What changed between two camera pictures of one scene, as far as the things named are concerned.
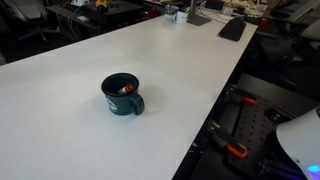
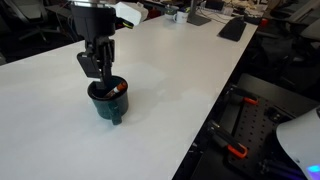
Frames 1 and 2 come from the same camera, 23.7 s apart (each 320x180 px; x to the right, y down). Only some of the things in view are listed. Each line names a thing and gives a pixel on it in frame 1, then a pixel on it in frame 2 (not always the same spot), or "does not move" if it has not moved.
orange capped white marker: x=128 y=88 -> x=122 y=86
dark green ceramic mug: x=120 y=90 -> x=113 y=107
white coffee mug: x=180 y=17 does not move
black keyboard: x=233 y=29 does not move
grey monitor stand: x=194 y=18 does not move
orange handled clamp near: x=221 y=138 does not move
